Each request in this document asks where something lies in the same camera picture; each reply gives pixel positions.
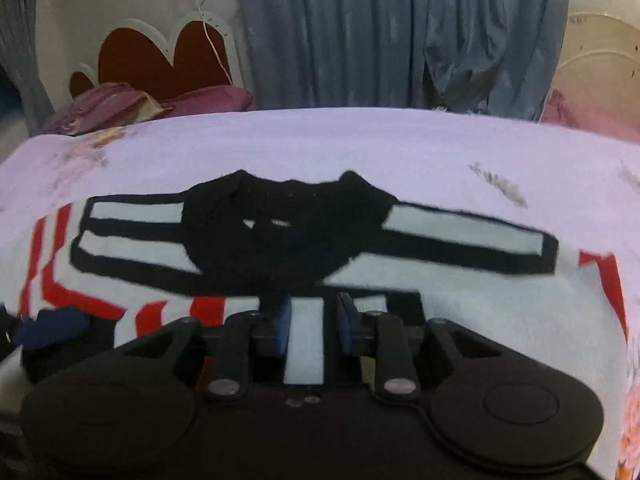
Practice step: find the light pink pillow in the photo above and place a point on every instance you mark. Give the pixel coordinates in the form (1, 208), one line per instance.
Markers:
(590, 120)

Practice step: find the red headboard with white frame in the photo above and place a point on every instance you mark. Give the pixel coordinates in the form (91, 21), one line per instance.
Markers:
(140, 60)

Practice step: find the blue-grey curtain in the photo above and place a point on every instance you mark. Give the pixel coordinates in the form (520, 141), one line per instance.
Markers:
(350, 35)
(20, 50)

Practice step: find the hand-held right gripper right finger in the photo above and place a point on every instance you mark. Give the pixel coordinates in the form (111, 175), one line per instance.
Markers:
(345, 327)

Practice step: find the floral lilac bedsheet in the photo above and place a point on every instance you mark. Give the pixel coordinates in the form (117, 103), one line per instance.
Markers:
(350, 145)

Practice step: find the cream round headboard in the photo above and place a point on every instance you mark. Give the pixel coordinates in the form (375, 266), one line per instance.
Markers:
(600, 75)

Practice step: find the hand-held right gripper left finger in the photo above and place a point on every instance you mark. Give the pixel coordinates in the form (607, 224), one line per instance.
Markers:
(281, 327)

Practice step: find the striped knit sweater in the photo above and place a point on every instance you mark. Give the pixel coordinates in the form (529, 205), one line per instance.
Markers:
(280, 240)

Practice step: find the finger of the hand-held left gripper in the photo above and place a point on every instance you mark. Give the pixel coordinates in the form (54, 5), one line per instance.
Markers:
(50, 327)

